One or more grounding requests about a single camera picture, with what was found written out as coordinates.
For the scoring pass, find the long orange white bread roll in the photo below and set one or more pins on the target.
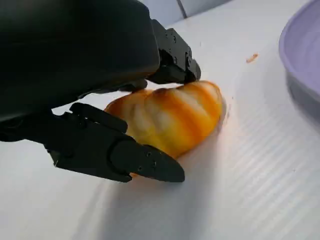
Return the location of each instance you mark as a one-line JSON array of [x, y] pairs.
[[175, 117]]

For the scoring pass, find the lilac plate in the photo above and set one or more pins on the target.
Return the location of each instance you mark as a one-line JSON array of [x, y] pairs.
[[302, 55]]

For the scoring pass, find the small orange crumb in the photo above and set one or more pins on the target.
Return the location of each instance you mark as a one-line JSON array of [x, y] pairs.
[[252, 58]]

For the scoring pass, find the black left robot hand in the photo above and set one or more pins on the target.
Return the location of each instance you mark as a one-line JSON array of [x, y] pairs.
[[75, 50]]

